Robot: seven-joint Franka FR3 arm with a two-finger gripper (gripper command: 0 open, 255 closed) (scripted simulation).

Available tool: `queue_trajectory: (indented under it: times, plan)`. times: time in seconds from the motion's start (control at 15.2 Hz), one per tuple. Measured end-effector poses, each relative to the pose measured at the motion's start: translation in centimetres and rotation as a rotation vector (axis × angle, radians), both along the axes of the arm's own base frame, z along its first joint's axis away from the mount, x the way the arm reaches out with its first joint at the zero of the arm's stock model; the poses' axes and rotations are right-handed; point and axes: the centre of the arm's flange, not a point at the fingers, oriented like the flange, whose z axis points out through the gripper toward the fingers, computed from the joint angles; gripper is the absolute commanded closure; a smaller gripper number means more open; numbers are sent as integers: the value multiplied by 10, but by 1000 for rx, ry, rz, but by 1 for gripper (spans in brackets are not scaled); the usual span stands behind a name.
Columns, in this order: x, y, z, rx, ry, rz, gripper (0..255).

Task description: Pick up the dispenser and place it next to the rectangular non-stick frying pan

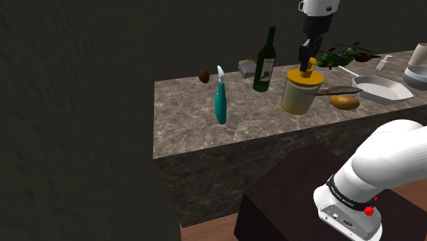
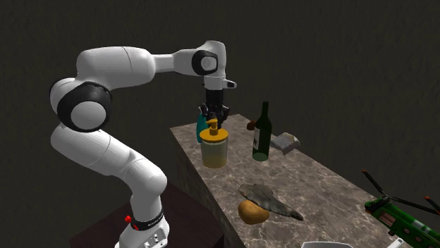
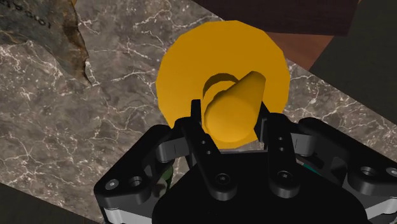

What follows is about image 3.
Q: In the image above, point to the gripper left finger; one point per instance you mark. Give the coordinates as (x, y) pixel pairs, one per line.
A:
(198, 145)

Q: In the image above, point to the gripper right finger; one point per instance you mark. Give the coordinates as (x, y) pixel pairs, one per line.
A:
(280, 155)

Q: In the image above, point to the reddish brown wooden furniture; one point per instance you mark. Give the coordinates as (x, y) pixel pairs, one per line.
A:
(294, 18)

